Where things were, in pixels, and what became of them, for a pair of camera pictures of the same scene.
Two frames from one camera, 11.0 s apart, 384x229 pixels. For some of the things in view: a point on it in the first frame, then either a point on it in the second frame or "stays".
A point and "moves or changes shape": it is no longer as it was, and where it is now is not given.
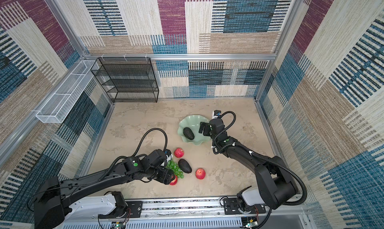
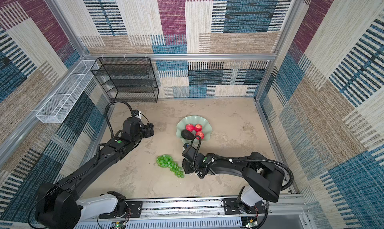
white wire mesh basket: (56, 108) stays
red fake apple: (200, 173) moves or changes shape
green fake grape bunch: (174, 166) stays
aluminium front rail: (201, 213) stays
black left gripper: (167, 177) → (149, 130)
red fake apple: (179, 152) → (189, 127)
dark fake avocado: (188, 133) stays
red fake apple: (174, 181) moves or changes shape
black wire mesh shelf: (128, 79) stays
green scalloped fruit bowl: (193, 122) stays
